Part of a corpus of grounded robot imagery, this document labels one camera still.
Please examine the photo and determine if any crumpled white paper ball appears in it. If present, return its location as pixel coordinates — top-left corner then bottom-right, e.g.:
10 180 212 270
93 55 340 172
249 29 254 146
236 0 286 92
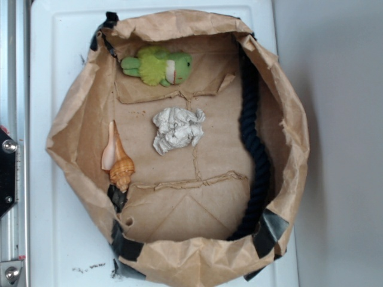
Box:
152 107 206 155

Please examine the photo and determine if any brown paper bag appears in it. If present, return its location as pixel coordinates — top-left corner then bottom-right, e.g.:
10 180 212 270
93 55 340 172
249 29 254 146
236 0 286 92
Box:
47 10 309 286

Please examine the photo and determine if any dark navy thick rope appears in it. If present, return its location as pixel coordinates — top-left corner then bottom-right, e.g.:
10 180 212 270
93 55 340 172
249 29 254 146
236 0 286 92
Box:
226 32 272 242

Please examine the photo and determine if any orange spiral seashell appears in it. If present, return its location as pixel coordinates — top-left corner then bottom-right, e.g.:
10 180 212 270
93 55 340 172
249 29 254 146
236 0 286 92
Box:
101 120 135 193

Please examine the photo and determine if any green plush frog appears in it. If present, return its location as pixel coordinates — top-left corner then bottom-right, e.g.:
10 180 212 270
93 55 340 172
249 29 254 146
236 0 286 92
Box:
120 45 193 87

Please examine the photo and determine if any black metal bracket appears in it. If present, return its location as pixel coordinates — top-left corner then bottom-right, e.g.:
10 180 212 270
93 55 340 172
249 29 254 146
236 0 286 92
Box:
0 125 18 218

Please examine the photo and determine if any aluminium frame rail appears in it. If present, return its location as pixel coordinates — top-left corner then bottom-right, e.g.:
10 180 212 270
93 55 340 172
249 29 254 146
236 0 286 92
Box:
1 1 31 286

